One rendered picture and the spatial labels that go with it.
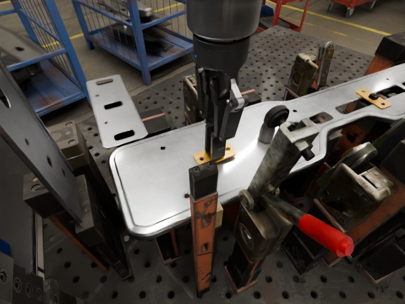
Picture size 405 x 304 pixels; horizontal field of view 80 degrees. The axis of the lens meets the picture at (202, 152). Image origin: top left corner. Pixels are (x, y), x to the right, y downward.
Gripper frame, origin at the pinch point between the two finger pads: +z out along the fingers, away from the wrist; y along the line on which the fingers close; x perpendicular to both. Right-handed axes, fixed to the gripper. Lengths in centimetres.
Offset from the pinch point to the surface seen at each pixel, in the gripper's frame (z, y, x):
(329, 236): -9.5, -24.7, 0.6
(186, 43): 89, 228, -86
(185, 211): 4.4, -8.9, 10.2
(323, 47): -4.4, 14.3, -39.0
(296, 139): -16.6, -17.2, 1.0
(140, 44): 62, 187, -26
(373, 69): 13, 18, -76
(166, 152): 4.8, 5.6, 8.4
